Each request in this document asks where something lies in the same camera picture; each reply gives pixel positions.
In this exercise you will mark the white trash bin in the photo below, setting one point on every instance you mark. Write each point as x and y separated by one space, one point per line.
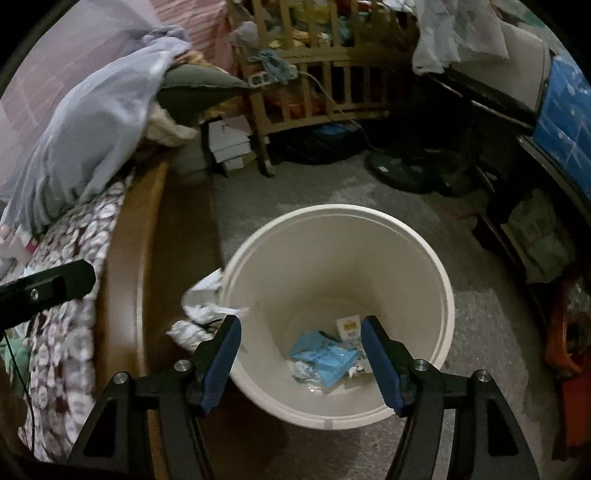
306 270

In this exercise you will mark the green cloth piece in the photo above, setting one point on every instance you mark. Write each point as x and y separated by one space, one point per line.
15 354

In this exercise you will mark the blue plastic wrapper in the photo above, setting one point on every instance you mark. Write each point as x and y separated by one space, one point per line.
328 354

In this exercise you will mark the white cardboard box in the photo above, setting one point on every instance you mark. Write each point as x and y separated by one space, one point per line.
230 143

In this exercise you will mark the white patterned cloth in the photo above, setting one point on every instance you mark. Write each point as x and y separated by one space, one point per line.
456 32

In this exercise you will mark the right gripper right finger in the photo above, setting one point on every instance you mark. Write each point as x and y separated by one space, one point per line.
391 363

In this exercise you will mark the grey blue blanket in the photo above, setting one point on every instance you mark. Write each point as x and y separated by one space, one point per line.
92 133

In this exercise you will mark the wooden bed frame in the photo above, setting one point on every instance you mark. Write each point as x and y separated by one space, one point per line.
146 422

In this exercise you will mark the white power strip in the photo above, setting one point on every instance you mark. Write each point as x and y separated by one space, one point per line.
259 80

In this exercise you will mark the blue storage box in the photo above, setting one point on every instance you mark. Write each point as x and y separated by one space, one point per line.
563 128

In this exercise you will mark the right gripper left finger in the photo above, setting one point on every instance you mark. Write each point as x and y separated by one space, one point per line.
213 360

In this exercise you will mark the crumpled paper beside bin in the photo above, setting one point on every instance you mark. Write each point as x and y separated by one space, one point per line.
203 313

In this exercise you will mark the dark green pillow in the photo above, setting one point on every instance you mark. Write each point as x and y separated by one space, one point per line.
203 83

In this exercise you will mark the wooden crib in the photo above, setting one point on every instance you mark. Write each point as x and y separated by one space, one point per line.
328 61

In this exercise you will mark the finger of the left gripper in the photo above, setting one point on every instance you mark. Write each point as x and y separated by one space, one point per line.
22 299

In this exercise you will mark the white bottle red label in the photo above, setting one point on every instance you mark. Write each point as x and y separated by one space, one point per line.
17 244

